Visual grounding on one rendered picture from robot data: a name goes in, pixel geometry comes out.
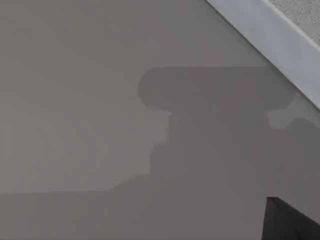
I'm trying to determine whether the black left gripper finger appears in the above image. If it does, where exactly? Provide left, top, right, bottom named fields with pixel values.
left=261, top=196, right=320, bottom=240

